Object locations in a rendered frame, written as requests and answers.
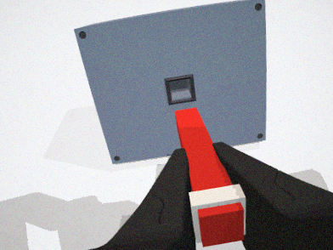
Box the red peg with white band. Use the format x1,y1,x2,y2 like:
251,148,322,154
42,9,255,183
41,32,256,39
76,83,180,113
176,107,246,247

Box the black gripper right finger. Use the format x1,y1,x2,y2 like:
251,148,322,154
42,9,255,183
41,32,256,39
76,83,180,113
213,142,333,250

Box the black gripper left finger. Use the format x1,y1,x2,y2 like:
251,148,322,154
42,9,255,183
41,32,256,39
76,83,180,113
89,148,196,250

